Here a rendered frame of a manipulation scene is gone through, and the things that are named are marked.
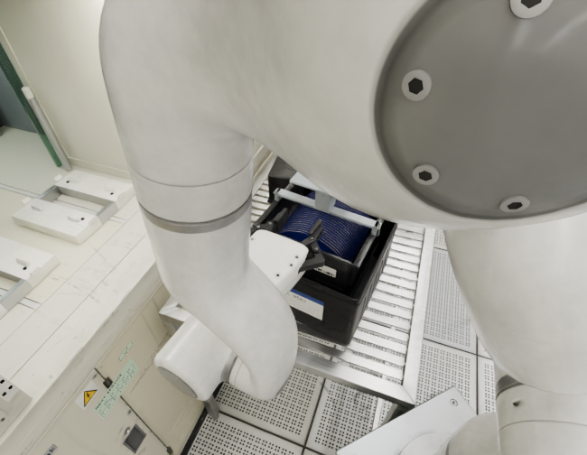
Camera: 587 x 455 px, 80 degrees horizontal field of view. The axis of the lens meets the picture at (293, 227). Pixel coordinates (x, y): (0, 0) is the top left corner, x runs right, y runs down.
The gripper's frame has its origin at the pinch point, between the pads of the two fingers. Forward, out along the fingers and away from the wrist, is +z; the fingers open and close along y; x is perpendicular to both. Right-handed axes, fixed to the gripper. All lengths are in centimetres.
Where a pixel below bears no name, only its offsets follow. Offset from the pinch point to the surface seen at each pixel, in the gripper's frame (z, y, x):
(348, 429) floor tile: 7, 17, -106
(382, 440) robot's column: -15.6, 25.5, -30.2
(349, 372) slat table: -6.7, 15.6, -30.0
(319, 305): -1.6, 5.6, -19.2
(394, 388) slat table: -5.5, 24.7, -30.1
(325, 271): 1.9, 5.0, -12.1
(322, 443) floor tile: -2, 11, -106
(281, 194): 11.2, -10.2, -4.7
